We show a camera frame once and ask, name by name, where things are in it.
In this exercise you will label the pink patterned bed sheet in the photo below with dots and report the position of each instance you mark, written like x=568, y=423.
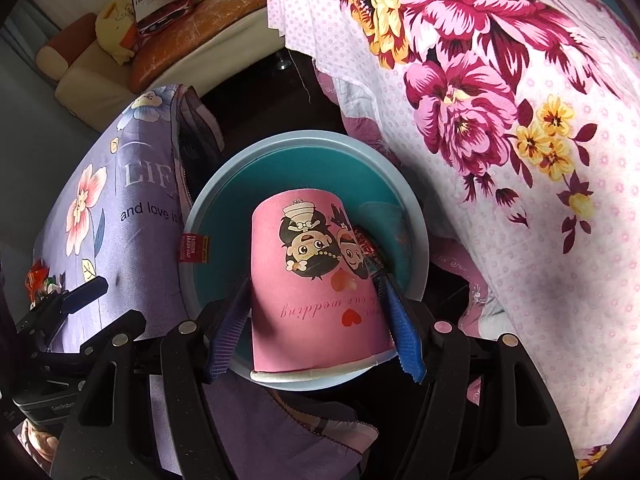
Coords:
x=460, y=270

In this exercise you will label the brown headrest cushion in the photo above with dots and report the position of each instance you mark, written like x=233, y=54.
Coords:
x=65, y=45

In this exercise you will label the orange red snack wrapper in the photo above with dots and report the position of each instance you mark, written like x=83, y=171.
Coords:
x=37, y=277

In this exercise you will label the orange seat cushion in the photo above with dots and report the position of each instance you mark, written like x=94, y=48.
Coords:
x=200, y=30

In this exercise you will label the yellow plush pillow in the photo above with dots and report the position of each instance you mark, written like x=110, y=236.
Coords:
x=115, y=30

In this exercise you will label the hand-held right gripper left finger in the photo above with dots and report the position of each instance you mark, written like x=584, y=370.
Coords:
x=227, y=335

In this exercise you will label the beige sofa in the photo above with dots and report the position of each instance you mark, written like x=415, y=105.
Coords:
x=90, y=90

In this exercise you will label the purple floral blanket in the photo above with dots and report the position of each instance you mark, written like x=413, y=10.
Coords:
x=100, y=240

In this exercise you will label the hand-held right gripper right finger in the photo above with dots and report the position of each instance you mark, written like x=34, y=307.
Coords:
x=405, y=335

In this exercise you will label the pink paper cup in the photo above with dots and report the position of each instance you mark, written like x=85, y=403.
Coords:
x=310, y=310

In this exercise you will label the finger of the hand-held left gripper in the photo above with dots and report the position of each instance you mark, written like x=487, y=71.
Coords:
x=85, y=294

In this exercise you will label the person's left hand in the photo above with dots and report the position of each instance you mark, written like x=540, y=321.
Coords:
x=42, y=442

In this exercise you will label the pink floral quilt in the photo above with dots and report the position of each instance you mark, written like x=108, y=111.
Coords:
x=500, y=160

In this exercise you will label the teal plastic bin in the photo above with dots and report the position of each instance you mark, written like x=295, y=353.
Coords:
x=225, y=220

